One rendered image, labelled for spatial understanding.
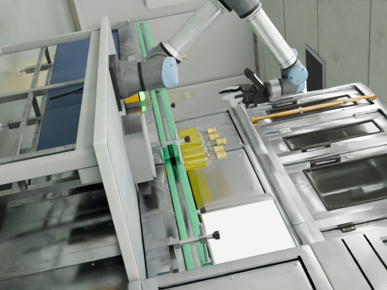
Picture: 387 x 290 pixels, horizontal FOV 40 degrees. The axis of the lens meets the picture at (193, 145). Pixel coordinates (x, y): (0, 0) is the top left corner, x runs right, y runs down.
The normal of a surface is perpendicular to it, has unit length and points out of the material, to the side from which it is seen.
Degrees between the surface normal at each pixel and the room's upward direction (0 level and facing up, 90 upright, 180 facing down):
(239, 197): 90
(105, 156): 90
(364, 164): 90
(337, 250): 90
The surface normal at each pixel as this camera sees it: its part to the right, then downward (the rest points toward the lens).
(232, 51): 0.15, 0.50
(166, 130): -0.14, -0.85
